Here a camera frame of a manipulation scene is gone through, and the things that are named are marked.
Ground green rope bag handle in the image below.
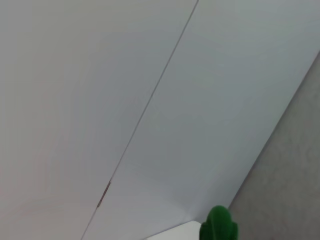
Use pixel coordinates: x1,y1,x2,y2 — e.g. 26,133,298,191
199,205,239,240

